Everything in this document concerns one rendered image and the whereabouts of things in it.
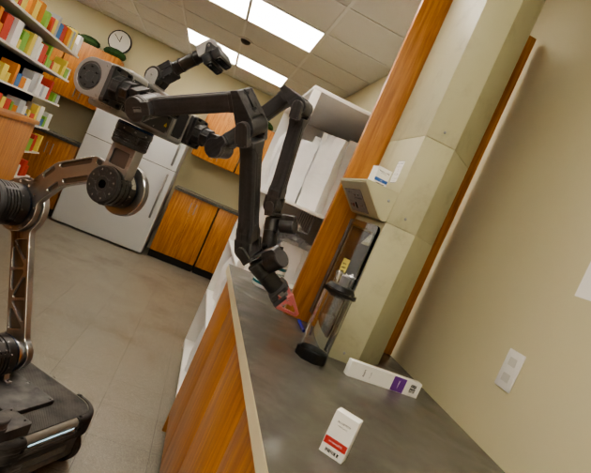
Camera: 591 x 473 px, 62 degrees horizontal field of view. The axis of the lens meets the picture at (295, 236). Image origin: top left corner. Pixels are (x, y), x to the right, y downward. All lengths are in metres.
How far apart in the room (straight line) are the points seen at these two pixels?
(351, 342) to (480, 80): 0.93
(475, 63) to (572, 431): 1.08
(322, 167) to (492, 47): 1.36
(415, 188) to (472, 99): 0.33
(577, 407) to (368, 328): 0.62
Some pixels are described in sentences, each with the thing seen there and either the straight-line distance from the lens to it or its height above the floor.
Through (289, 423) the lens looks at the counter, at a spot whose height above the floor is 0.94.
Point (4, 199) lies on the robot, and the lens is 2.18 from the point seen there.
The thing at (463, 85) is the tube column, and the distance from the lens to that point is 1.69.
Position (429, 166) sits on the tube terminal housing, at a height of 1.63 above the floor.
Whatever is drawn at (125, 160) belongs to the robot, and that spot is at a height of 1.24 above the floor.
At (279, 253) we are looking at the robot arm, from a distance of 1.46.
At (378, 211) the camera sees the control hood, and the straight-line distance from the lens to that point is 1.57.
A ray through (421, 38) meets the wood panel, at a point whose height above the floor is 2.12.
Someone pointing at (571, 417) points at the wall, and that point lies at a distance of 1.40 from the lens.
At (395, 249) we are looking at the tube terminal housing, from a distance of 1.60.
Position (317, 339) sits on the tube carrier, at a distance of 1.46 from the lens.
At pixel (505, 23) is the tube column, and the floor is 2.13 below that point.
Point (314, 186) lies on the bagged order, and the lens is 2.82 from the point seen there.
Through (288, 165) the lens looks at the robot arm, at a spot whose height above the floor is 1.47.
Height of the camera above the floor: 1.33
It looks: 3 degrees down
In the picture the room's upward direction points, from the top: 24 degrees clockwise
